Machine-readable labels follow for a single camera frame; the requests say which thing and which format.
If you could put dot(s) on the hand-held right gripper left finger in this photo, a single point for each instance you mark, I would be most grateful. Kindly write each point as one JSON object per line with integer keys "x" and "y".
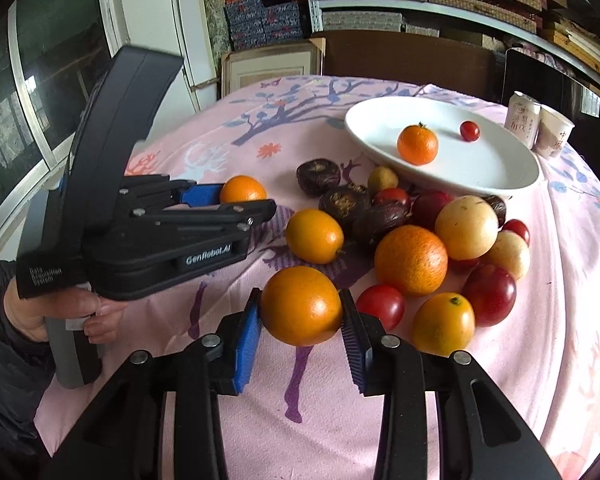
{"x": 246, "y": 345}

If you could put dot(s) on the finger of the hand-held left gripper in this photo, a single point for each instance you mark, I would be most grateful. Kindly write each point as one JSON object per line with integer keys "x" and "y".
{"x": 202, "y": 195}
{"x": 215, "y": 215}

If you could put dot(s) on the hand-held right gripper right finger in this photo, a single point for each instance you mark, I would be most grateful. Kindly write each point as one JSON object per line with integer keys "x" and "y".
{"x": 352, "y": 350}

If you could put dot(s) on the small orange with stem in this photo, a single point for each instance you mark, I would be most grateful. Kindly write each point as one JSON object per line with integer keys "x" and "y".
{"x": 443, "y": 325}

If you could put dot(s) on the large orange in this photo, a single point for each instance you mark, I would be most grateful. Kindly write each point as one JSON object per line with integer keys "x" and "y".
{"x": 411, "y": 260}

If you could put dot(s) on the dark purple passion fruit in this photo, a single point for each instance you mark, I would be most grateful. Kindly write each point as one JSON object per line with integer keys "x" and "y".
{"x": 377, "y": 225}
{"x": 318, "y": 176}
{"x": 500, "y": 207}
{"x": 342, "y": 203}

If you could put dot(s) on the red plum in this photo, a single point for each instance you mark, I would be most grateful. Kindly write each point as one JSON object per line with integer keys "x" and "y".
{"x": 427, "y": 207}
{"x": 490, "y": 295}

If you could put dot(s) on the yellow striped pepino melon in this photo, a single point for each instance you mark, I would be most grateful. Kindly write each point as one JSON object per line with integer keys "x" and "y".
{"x": 466, "y": 227}

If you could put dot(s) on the small yellow-green fruit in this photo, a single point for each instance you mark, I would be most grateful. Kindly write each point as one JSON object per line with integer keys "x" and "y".
{"x": 382, "y": 179}

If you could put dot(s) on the pale yellow fruit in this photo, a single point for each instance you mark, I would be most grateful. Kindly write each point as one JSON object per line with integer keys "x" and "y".
{"x": 512, "y": 257}

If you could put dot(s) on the red cherry tomato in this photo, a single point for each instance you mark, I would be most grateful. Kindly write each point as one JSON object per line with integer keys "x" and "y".
{"x": 517, "y": 229}
{"x": 469, "y": 131}

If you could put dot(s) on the tangerine with green stem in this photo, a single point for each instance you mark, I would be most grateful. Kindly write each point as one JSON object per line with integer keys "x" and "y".
{"x": 418, "y": 146}

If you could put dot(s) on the white oval plate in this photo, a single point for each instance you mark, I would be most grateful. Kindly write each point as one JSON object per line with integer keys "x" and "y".
{"x": 485, "y": 165}

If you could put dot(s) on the person's left forearm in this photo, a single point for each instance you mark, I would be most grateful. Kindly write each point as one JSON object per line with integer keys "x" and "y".
{"x": 5, "y": 390}

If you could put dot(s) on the person's left hand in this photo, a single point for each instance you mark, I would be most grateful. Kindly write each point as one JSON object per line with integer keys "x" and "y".
{"x": 25, "y": 315}

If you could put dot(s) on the window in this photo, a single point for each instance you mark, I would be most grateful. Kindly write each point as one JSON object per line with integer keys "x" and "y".
{"x": 45, "y": 50}

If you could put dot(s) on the white boards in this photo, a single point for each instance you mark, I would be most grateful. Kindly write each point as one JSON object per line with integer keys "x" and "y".
{"x": 190, "y": 25}

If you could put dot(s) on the framed picture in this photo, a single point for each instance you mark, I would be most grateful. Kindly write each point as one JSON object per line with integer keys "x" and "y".
{"x": 270, "y": 67}

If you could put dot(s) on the marbled grey panel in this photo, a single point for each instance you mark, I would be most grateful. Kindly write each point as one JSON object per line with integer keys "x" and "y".
{"x": 214, "y": 5}

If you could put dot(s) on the stack of blue patterned boxes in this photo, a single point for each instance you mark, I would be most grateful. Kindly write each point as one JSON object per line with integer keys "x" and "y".
{"x": 265, "y": 20}

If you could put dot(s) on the pink printed tablecloth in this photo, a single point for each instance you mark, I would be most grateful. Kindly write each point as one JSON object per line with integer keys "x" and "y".
{"x": 555, "y": 285}

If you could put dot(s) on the brown board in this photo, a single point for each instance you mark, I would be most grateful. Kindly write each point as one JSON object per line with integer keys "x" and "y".
{"x": 405, "y": 60}

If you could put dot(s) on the white metal shelf rack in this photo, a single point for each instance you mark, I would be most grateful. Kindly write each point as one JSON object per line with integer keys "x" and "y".
{"x": 360, "y": 6}

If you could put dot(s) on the pale beverage can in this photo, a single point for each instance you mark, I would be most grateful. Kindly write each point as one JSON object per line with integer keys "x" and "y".
{"x": 521, "y": 120}

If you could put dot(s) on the white paper cup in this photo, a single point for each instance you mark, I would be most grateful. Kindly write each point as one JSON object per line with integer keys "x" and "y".
{"x": 554, "y": 132}

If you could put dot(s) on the black monitor screen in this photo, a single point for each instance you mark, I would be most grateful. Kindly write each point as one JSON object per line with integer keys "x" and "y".
{"x": 555, "y": 77}

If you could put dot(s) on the stack of wooden boxes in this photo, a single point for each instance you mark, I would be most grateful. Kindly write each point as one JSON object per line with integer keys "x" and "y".
{"x": 580, "y": 40}

